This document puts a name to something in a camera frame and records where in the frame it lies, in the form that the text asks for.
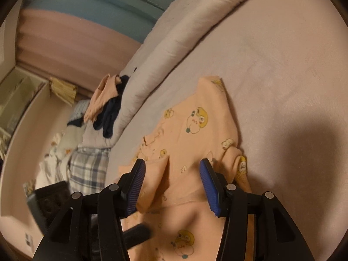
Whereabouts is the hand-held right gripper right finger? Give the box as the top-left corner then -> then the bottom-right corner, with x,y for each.
199,158 -> 316,261

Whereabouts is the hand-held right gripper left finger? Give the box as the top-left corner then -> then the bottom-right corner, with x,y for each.
33,159 -> 147,261

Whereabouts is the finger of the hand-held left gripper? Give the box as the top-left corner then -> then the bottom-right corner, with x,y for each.
123,224 -> 152,248

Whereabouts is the orange cartoon print garment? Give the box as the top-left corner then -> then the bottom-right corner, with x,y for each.
119,75 -> 256,261

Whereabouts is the navy blue cloth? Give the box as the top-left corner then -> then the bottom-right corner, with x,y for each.
93,75 -> 131,139

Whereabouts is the white cloth heap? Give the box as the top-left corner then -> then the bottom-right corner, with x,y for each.
39,133 -> 72,184

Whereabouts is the blue striped cloth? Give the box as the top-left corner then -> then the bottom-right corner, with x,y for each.
67,100 -> 91,127

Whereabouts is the plain orange cloth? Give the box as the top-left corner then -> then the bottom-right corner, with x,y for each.
83,74 -> 123,123

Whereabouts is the straw-coloured fringe bundle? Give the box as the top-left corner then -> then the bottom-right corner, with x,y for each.
49,76 -> 78,106

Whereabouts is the bed with pink sheet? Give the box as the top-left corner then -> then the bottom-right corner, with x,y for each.
109,0 -> 347,261

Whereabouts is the white shelf unit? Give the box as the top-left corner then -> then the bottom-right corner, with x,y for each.
0,65 -> 49,149

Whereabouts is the beige folded quilt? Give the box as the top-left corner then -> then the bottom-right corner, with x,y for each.
82,0 -> 261,149

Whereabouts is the pink curtain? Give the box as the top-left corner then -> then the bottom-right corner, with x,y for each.
15,8 -> 142,72

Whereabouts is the teal curtain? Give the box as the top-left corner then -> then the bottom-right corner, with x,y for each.
24,0 -> 196,42

